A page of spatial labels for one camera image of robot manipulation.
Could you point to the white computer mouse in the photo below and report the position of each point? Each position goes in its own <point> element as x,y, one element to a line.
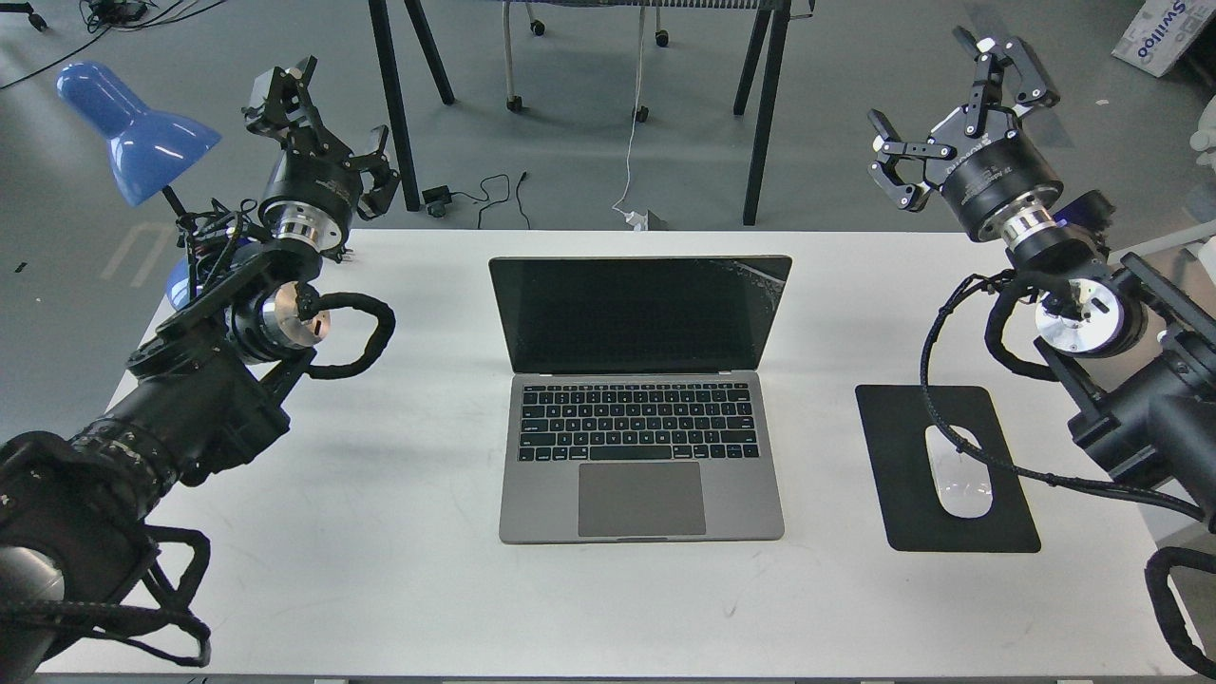
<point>963,484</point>

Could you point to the grey laptop computer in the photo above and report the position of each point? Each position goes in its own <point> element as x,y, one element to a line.
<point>637,413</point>

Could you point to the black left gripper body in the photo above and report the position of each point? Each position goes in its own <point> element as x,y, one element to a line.
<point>314,179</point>

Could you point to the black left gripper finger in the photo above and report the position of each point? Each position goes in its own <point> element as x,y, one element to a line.
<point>384,180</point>
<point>280,108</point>

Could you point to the cardboard box with blue print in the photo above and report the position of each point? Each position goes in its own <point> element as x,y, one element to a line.
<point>1160,33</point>

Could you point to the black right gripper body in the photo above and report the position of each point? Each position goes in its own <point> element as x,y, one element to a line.
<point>991,172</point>

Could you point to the blue desk lamp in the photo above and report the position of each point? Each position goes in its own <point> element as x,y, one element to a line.
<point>148,148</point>

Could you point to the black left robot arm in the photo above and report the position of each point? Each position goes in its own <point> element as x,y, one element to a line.
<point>80,560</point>

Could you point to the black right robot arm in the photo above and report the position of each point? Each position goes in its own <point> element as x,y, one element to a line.
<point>1132,350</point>

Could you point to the black mouse pad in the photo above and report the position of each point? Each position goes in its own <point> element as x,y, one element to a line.
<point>894,421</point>

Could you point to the black background table legs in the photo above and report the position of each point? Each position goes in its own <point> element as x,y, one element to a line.
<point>752,66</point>

